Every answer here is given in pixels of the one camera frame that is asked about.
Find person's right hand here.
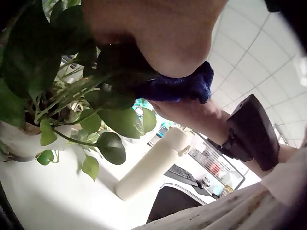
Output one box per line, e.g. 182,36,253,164
152,98,231,144

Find person's body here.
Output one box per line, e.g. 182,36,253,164
131,168,307,230

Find person's right fingers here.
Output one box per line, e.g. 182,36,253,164
152,101,190,126

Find white insulated bottle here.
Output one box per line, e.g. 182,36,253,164
114,127,191,201

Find person's left hand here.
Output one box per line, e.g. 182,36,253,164
81,0,229,78

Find computer monitor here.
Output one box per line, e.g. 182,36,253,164
187,131,247,192

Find blue fuzzy cloth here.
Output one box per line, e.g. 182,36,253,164
136,61,214,104

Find black wrist band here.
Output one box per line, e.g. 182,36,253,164
221,94,280,171

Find black keyboard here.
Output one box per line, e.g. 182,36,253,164
166,164,200,186

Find black office chair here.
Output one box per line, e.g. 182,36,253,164
148,185,203,222

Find green potted plant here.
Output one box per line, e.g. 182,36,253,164
0,0,157,182

